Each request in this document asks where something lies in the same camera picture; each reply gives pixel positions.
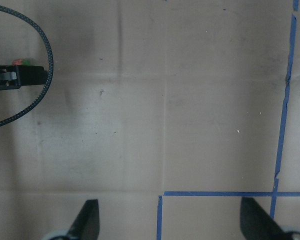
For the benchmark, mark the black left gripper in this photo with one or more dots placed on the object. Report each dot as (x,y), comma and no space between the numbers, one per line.
(16,76)

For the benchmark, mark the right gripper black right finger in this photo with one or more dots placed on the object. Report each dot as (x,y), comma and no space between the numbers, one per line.
(256,224)

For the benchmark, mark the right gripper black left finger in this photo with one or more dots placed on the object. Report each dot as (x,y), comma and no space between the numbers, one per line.
(86,225)

